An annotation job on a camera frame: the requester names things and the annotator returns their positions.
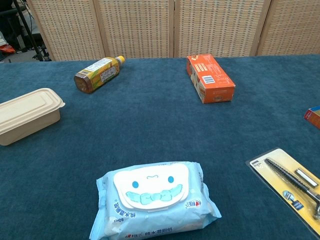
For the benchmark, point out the orange bag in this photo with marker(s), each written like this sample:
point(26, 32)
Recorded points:
point(7, 49)

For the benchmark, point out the yellow razor blister package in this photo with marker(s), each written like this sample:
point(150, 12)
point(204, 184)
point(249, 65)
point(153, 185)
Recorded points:
point(272, 167)

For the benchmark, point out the long orange carton box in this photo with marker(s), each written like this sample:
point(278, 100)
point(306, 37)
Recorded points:
point(212, 77)

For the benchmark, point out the woven wooden screen panel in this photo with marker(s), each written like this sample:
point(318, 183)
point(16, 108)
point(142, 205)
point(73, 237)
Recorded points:
point(137, 27)
point(220, 25)
point(67, 30)
point(292, 27)

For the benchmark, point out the beige lidded food container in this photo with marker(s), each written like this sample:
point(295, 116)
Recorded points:
point(27, 115)

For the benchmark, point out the blue wet wipes pack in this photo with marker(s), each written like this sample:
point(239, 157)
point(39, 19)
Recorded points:
point(160, 215)

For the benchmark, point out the small orange-yellow snack box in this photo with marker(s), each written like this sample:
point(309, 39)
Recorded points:
point(313, 116)

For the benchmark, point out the black tripod stand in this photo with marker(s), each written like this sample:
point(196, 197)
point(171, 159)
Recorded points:
point(30, 37)

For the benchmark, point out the yellow tea bottle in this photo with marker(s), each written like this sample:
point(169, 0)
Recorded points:
point(100, 75)

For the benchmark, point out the blue velvet tablecloth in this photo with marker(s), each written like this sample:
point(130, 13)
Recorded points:
point(155, 125)

